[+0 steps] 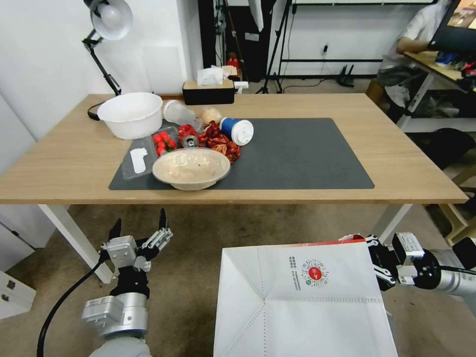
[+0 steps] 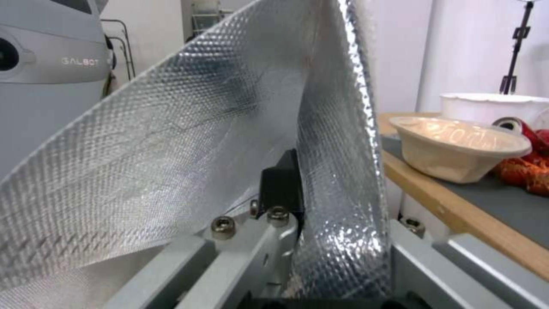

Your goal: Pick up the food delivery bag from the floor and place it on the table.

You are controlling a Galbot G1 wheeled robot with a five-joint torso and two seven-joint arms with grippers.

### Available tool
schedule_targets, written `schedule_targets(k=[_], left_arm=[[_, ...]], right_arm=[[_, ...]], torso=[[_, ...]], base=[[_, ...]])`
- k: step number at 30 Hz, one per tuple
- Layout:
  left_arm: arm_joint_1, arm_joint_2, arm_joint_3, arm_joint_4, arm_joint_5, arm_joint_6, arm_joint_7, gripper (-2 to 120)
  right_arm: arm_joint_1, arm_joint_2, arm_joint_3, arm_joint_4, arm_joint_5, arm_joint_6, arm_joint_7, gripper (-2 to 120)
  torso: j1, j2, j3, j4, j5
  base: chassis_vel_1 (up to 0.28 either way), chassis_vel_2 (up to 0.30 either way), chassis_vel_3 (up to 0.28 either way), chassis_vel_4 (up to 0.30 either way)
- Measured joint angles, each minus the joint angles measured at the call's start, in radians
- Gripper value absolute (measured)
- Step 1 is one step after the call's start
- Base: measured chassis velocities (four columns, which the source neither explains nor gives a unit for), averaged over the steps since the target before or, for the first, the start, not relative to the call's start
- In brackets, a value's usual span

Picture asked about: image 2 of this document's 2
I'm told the silver foil food delivery bag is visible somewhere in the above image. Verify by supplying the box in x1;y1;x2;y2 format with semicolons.
0;0;394;309

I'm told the beige pulp bowl with lid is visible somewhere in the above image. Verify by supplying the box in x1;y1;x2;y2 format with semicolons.
389;115;533;184

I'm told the black tripod light stand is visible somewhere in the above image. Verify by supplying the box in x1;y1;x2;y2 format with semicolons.
499;0;533;94

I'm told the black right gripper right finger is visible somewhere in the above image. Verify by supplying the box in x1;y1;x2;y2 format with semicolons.
388;218;549;309

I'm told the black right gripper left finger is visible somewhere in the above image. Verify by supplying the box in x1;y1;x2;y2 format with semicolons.
102;148;308;309

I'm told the white robot torso shell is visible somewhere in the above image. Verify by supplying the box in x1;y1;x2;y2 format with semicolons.
0;0;111;182

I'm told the white plastic tub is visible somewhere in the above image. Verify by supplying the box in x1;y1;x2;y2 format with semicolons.
439;92;549;129

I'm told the red orange patterned bag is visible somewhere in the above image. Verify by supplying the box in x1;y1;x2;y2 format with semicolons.
491;128;549;194

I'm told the wood-edged grey table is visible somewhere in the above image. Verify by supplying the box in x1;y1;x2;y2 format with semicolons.
379;111;549;250

